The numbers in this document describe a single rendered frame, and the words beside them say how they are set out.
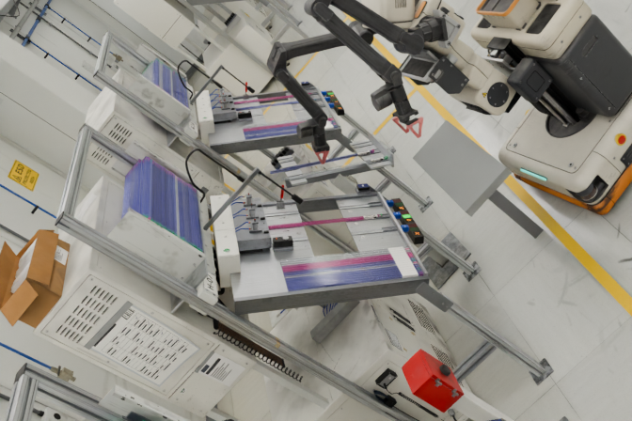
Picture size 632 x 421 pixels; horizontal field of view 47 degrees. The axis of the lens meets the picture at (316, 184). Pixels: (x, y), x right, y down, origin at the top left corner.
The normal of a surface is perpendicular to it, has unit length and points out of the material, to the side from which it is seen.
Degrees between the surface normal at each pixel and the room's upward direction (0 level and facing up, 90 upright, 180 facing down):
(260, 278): 48
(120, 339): 86
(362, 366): 0
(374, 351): 0
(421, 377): 0
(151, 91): 90
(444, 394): 90
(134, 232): 90
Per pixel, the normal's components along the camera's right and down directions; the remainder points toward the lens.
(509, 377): -0.73, -0.54
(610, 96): 0.34, 0.25
